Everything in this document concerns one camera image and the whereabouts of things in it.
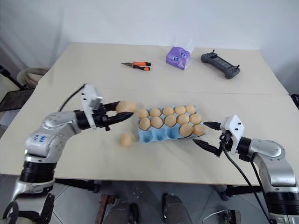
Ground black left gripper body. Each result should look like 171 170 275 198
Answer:
93 104 112 132

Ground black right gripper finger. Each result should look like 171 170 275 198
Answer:
203 121 222 131
192 139 222 155

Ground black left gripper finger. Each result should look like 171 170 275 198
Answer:
108 112 135 126
103 101 121 112

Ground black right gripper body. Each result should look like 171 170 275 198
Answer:
218 130 232 157

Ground blue egg carton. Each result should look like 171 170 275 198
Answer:
136 105 206 143

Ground orange black pliers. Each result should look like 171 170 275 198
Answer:
120 61 152 71

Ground black table leg with caster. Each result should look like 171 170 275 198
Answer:
220 183 265 201
54 178 101 194

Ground grey handheld controller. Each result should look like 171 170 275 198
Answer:
200 49 242 80

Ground purple tissue pack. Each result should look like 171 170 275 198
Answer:
165 45 194 70

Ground beige round basket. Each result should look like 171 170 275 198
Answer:
16 67 50 90

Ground black mesh tray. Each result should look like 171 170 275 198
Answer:
0 88 36 113

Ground black metal stand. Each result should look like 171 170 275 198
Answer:
0 64 29 91

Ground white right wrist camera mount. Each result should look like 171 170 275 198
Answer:
219 114 246 155

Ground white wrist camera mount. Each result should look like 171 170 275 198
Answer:
219 114 246 155
80 84 104 129

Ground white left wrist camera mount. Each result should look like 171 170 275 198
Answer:
80 84 104 129

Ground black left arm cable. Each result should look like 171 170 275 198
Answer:
59 84 85 112

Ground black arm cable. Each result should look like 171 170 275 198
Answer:
219 134 273 224
59 84 85 112

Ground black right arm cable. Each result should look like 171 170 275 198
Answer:
219 134 273 224

